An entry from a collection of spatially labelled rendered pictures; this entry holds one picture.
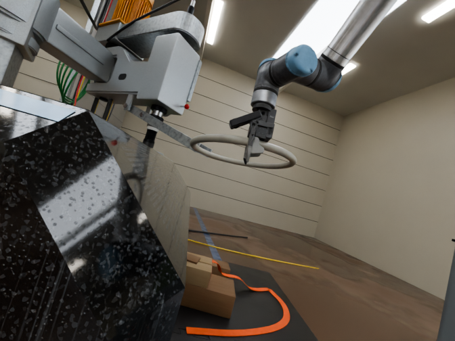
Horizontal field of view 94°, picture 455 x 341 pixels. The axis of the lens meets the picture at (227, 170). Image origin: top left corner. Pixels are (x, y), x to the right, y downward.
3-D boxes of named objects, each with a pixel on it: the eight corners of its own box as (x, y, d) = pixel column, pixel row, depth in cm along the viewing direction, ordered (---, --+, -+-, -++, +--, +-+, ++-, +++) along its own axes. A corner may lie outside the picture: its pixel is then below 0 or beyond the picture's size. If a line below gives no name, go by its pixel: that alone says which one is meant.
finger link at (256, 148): (263, 162, 69) (267, 137, 72) (245, 158, 69) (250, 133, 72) (261, 165, 72) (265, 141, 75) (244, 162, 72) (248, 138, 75)
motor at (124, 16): (98, 25, 164) (114, -21, 167) (132, 52, 191) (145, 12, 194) (119, 19, 150) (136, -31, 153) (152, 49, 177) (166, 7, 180)
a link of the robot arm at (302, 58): (323, 49, 66) (293, 65, 77) (298, 36, 60) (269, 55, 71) (321, 79, 66) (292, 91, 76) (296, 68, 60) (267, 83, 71)
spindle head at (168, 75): (118, 101, 135) (139, 38, 139) (145, 116, 154) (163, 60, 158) (156, 104, 117) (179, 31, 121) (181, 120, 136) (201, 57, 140)
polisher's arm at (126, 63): (79, 104, 161) (99, 45, 164) (107, 117, 181) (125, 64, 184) (141, 109, 124) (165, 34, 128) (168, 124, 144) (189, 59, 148)
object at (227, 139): (165, 138, 89) (167, 131, 89) (222, 164, 131) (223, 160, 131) (280, 143, 65) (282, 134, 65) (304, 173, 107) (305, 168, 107)
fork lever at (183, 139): (120, 107, 135) (124, 99, 135) (144, 119, 152) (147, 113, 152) (190, 149, 101) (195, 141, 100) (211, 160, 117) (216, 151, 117)
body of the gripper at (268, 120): (271, 140, 72) (278, 106, 73) (247, 134, 72) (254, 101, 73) (267, 145, 79) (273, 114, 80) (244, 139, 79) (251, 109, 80)
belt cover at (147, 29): (91, 46, 166) (98, 27, 167) (120, 66, 187) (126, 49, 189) (180, 30, 118) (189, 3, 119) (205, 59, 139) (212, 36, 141)
